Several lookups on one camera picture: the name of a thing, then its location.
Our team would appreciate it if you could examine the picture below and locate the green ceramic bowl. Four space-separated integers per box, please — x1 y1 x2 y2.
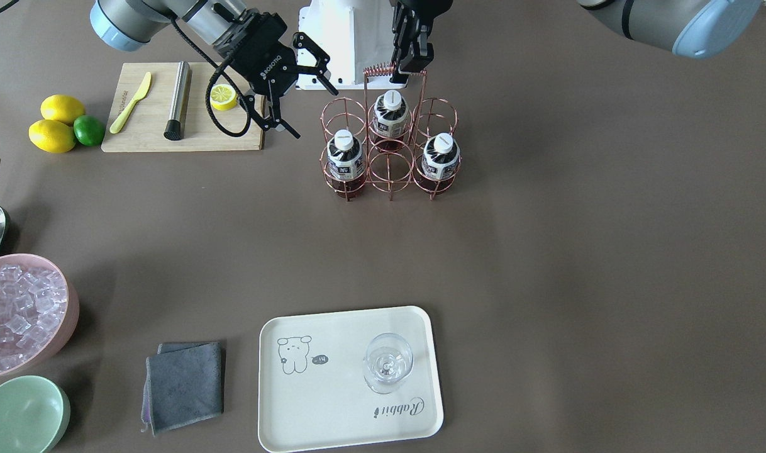
0 376 70 452

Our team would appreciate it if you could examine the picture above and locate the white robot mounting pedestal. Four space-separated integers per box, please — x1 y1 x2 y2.
299 1 395 90

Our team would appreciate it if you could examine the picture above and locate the yellow plastic knife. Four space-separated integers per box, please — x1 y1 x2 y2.
109 72 152 134

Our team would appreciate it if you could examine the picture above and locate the clear wine glass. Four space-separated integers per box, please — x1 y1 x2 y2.
364 332 414 394

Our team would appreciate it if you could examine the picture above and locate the tea bottle three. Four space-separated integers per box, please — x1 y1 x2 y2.
371 90 411 152

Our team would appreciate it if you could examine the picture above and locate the cream rabbit tray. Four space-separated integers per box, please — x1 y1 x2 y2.
257 306 444 452

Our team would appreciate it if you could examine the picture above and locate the tea bottle one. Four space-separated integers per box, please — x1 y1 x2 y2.
418 132 460 193

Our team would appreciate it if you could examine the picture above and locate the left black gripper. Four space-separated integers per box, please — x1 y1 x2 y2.
389 1 454 82

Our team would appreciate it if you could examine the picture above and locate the grey folded cloth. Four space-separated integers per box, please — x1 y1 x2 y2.
141 341 225 436

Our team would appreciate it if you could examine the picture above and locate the yellow lemon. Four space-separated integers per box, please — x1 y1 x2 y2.
39 94 86 126
28 120 76 153

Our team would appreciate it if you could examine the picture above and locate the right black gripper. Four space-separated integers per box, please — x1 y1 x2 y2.
213 9 339 140

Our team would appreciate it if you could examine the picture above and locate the yellow lemon upper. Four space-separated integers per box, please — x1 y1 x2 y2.
39 94 86 126

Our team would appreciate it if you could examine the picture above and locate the half lemon slice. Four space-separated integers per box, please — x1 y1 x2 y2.
208 84 238 111

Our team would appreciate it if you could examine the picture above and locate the copper wire bottle basket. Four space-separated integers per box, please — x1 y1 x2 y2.
319 96 462 197

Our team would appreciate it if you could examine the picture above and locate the yellow lemon lower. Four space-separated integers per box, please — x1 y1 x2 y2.
28 120 76 153

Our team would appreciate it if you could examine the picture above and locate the tea bottle two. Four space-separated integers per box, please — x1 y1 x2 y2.
326 129 367 199

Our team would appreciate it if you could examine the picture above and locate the wooden cutting board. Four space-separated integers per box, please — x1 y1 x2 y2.
101 62 265 153

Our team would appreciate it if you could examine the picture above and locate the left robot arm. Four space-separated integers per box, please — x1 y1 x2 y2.
389 1 766 84

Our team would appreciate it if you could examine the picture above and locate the pink bowl of ice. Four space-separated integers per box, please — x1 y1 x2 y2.
0 254 79 376

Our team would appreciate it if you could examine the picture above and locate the green lime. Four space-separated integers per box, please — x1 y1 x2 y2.
72 115 107 147

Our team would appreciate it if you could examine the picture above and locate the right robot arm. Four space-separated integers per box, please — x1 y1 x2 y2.
90 1 338 137

